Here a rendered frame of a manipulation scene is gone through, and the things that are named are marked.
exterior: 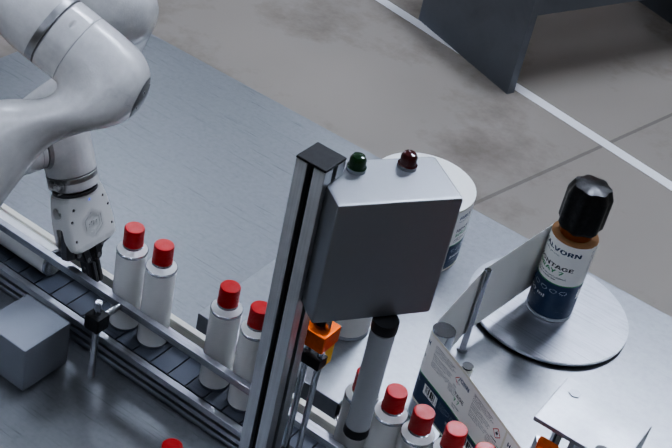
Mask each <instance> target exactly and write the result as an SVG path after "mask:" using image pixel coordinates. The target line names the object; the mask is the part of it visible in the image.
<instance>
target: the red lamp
mask: <svg viewBox="0 0 672 448"><path fill-rule="evenodd" d="M417 160H418V156H417V153H416V152H415V151H413V150H410V149H407V150H405V151H404V152H402V153H401V156H400V159H398V162H397V167H398V168H399V169H400V170H402V171H404V172H408V173H411V172H415V171H416V170H417V167H418V164H417Z"/></svg>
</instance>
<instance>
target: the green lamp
mask: <svg viewBox="0 0 672 448"><path fill-rule="evenodd" d="M366 163H367V158H366V156H365V154H363V153H361V152H354V153H353V154H352V155H351V156H350V158H349V161H348V162H347V164H346V170H347V171H348V172H349V173H351V174H353V175H363V174H365V173H366V170H367V166H366Z"/></svg>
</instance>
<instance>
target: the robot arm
mask: <svg viewBox="0 0 672 448"><path fill-rule="evenodd" d="M158 14H159V6H158V1H157V0H0V35H1V36H2V37H3V38H4V39H5V40H6V41H7V42H8V43H9V44H10V45H11V46H12V47H13V48H14V49H16V50H17V51H18V52H19V53H21V54H22V55H23V56H24V57H26V58H27V59H28V60H29V61H31V62H32V63H33V64H34V65H36V66H37V67H38V68H39V69H41V70H42V71H43V72H45V73H46V74H47V75H48V76H50V77H51V79H49V80H48V81H46V82H45V83H43V84H42V85H40V86H39V87H37V88H36V89H35V90H33V91H32V92H30V93H29V94H28V95H27V96H25V97H24V98H23V99H2V100H0V207H1V206H2V204H3V203H4V201H5V200H6V198H7V197H8V195H9V194H10V193H11V192H12V190H13V189H14V188H15V186H16V185H17V184H18V182H19V181H20V180H21V179H22V177H23V176H25V175H28V174H32V173H35V172H37V171H40V170H42V169H44V171H45V175H46V180H47V185H48V189H49V190H52V194H53V195H52V196H51V219H52V227H53V233H54V238H55V242H56V245H57V248H58V249H59V250H61V259H62V260H64V261H72V260H75V259H76V260H77V261H80V264H81V269H82V272H83V273H84V274H86V275H87V276H89V277H90V278H92V279H93V280H95V281H96V282H99V280H100V281H101V280H102V279H103V273H102V268H101V263H100V257H101V256H102V247H103V245H104V242H106V241H107V240H108V239H109V238H110V237H111V236H112V235H113V233H114V232H115V222H114V217H113V213H112V209H111V206H110V203H109V200H108V197H107V194H106V192H105V189H104V187H103V185H102V183H101V181H99V174H98V169H97V164H96V159H95V154H94V149H93V144H92V139H91V134H90V131H94V130H99V129H104V128H108V127H112V126H116V125H118V124H120V123H122V122H124V121H126V120H127V119H129V118H130V117H131V116H133V115H134V114H135V113H136V112H137V111H138V110H139V108H140V107H141V106H142V104H143V103H144V101H145V99H146V97H147V95H148V92H149V88H150V86H151V83H150V81H151V77H150V69H149V66H148V63H147V61H146V59H145V57H144V56H143V54H142V51H143V50H144V48H145V46H146V44H147V42H148V40H149V38H150V36H151V34H152V32H153V30H154V28H155V26H156V23H157V20H158Z"/></svg>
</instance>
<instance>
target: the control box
mask: <svg viewBox="0 0 672 448"><path fill-rule="evenodd" d="M398 159H400V158H396V159H376V160H367V163H366V166H367V170H366V173H365V174H363V175H353V174H351V173H349V172H348V171H347V170H346V164H347V162H348V161H346V163H345V167H344V172H343V175H341V176H340V177H338V178H337V179H333V178H331V182H330V183H329V184H328V185H327V187H326V190H325V194H324V199H323V203H322V208H321V213H320V217H319V222H318V226H317V231H316V235H315V240H314V244H313V249H312V254H311V258H310V263H309V267H308V272H307V276H306V281H305V285H304V290H303V295H302V299H301V301H302V304H303V306H304V308H305V310H306V312H307V314H308V316H309V318H310V321H311V322H312V323H321V322H331V321H341V320H351V319H360V318H370V317H380V316H390V315H400V314H410V313H420V312H428V311H429V310H430V308H431V305H432V301H433V298H434V295H435V291H436V288H437V285H438V281H439V278H440V275H441V271H442V268H443V264H444V261H445V258H446V254H447V251H448V248H449V244H450V241H451V238H452V234H453V231H454V228H455V224H456V221H457V218H458V214H459V211H460V208H461V204H462V201H463V200H462V196H461V195H460V193H459V192H458V190H457V189H456V187H455V186H454V184H453V183H452V181H451V180H450V178H449V177H448V176H447V174H446V173H445V171H444V170H443V168H442V167H441V165H440V164H439V162H438V161H437V159H436V158H435V157H418V160H417V164H418V167H417V170H416V171H415V172H411V173H408V172H404V171H402V170H400V169H399V168H398V167H397V162H398Z"/></svg>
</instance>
